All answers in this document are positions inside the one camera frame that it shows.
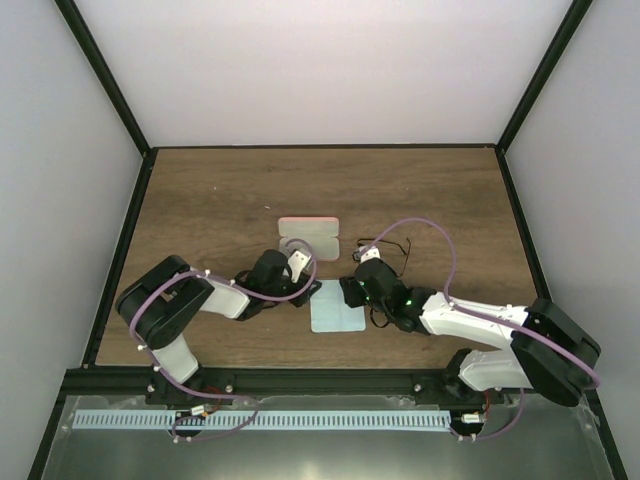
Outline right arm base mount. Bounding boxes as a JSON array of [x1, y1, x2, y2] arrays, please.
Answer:
[[404, 369, 505, 408]]

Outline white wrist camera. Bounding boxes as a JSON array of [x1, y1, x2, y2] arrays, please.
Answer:
[[355, 245, 381, 264], [287, 250, 312, 284]]

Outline light blue cleaning cloth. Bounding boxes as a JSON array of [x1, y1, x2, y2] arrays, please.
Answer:
[[310, 280, 366, 334]]

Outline light blue slotted strip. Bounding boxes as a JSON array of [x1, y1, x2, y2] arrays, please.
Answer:
[[72, 409, 451, 432]]

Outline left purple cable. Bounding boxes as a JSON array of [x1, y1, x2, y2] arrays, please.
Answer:
[[129, 237, 319, 444]]

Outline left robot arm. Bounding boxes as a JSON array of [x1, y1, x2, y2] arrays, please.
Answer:
[[116, 249, 322, 404]]

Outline black sunglasses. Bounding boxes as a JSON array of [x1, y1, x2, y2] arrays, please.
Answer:
[[356, 237, 412, 277]]

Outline black aluminium frame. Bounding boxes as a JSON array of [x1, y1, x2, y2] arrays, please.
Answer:
[[29, 0, 629, 480]]

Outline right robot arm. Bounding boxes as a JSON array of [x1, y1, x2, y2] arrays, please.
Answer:
[[339, 258, 601, 407]]

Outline purple cable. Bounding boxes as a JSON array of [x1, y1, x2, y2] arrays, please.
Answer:
[[364, 217, 601, 441], [129, 237, 319, 444]]

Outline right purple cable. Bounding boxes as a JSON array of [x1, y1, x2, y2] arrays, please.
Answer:
[[364, 217, 601, 441]]

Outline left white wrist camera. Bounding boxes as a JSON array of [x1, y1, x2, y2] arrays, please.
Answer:
[[287, 250, 312, 284]]

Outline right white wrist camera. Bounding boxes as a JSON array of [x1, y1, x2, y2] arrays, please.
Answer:
[[355, 245, 381, 264]]

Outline pink glasses case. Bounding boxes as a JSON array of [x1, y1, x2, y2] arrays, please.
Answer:
[[277, 217, 340, 261]]

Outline grey metal front plate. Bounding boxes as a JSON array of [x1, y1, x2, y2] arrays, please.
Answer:
[[34, 395, 614, 479]]

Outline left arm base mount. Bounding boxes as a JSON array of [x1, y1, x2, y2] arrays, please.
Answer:
[[143, 367, 235, 407]]

